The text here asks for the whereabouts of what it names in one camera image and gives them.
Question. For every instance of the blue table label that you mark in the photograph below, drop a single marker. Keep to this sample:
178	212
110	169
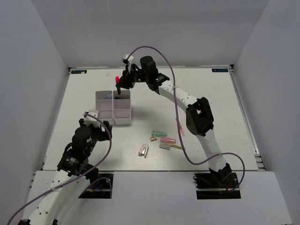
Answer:
219	70
78	71

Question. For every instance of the pink cap black highlighter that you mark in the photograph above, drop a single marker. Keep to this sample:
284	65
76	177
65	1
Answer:
117	80

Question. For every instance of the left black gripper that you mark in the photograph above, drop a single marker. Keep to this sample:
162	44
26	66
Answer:
104	134

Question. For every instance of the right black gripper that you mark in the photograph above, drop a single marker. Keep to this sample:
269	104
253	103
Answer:
126	81

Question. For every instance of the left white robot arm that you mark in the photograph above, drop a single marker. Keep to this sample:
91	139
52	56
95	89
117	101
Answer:
62	192

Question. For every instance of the left white organizer bin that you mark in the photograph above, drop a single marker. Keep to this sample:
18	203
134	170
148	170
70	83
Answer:
104	106

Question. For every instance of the orange pink pencil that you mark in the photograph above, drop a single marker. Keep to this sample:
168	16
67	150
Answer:
180	127

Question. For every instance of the yellow small eraser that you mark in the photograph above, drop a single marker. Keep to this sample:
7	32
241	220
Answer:
153	138

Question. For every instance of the right blue table label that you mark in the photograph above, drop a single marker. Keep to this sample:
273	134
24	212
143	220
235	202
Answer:
219	70

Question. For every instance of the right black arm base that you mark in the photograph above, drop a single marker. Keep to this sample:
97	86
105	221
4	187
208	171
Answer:
208	189

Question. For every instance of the grey eraser block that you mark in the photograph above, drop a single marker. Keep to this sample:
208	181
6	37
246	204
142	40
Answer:
165	146

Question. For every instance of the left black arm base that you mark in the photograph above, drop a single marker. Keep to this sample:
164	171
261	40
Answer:
100	187

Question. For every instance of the white organizer bin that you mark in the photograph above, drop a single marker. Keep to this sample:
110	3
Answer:
104	106
122	108

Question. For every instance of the pink correction tape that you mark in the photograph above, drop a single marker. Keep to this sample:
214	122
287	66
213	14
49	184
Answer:
167	140

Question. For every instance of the yellow flat stick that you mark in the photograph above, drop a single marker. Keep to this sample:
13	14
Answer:
176	146

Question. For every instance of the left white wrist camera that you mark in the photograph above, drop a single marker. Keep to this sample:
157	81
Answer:
91	118

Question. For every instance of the green correction tape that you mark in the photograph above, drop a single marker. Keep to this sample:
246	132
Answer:
159	133

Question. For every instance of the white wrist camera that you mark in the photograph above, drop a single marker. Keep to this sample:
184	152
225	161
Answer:
91	118
127	59

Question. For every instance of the left blue table label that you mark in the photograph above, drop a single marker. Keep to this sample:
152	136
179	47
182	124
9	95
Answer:
78	71

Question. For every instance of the right white organizer bin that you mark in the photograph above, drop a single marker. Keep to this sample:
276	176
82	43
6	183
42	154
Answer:
122	108

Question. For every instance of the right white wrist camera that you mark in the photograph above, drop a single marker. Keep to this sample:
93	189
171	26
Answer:
127	59

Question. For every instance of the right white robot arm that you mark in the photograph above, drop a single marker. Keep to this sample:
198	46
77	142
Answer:
199	118

